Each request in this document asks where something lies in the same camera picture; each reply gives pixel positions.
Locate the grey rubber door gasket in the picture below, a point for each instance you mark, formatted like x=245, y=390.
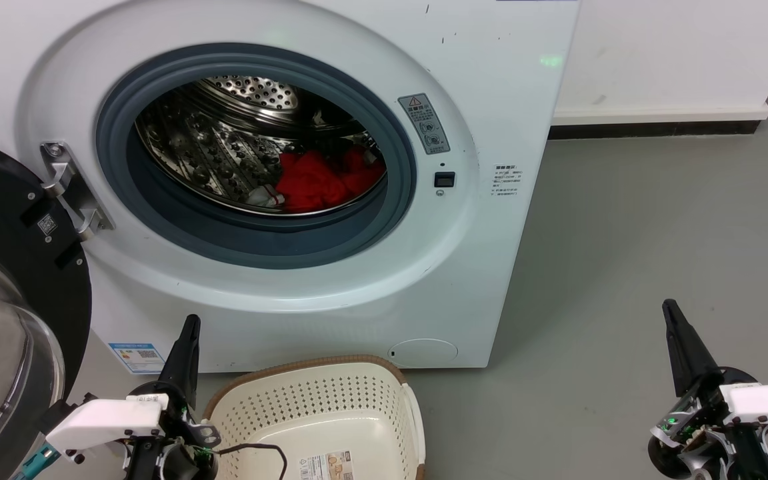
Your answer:
x=257, y=241

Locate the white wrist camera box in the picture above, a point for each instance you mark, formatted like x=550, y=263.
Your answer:
x=104, y=421
x=767, y=403

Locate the red garment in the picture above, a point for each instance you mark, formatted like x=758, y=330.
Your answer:
x=310, y=180

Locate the silver door hinge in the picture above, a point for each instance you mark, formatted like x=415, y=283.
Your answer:
x=64, y=176

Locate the blue energy label sticker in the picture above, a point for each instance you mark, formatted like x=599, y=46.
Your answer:
x=137, y=357

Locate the grey warning sticker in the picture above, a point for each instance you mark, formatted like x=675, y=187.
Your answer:
x=424, y=123

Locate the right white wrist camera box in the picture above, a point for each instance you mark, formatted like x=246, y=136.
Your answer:
x=767, y=403

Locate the small text sticker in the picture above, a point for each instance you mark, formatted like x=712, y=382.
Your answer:
x=506, y=180

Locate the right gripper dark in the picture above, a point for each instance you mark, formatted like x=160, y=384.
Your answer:
x=697, y=426

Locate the cream perforated laundry basket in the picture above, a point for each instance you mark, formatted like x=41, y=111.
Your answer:
x=330, y=400

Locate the stainless steel washing machine drum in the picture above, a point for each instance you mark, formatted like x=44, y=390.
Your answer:
x=210, y=153

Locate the paper label with barcode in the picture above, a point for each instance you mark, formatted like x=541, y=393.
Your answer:
x=327, y=466

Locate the black baseboard strip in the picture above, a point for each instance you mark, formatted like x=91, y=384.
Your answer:
x=650, y=129

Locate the white QR code sticker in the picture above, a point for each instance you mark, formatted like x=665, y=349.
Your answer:
x=47, y=224

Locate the black door latch socket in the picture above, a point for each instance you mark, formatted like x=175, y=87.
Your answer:
x=444, y=180

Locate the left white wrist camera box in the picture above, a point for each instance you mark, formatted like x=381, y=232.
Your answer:
x=104, y=421

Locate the white front-load washing machine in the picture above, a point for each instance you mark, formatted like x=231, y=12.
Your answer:
x=490, y=266

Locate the round white filter cover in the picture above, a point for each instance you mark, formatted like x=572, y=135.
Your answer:
x=424, y=352

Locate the teal plastic piece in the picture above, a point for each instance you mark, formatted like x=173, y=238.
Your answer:
x=38, y=461

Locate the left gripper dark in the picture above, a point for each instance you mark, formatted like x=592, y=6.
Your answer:
x=177, y=453

